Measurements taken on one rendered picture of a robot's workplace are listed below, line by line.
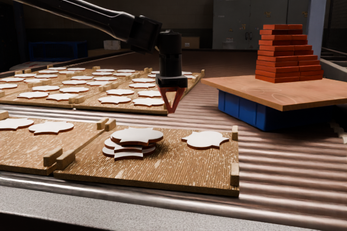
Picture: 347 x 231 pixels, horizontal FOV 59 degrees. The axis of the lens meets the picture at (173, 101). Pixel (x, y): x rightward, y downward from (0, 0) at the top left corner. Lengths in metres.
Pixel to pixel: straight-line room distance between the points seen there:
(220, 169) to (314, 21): 1.84
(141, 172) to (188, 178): 0.11
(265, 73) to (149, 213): 0.85
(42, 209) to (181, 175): 0.28
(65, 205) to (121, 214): 0.12
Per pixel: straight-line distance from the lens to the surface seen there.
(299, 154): 0.90
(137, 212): 0.61
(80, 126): 1.05
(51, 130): 1.00
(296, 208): 0.67
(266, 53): 1.29
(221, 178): 0.68
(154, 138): 0.78
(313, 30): 2.42
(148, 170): 0.71
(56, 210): 0.65
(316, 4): 2.43
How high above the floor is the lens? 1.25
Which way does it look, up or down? 13 degrees down
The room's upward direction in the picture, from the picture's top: straight up
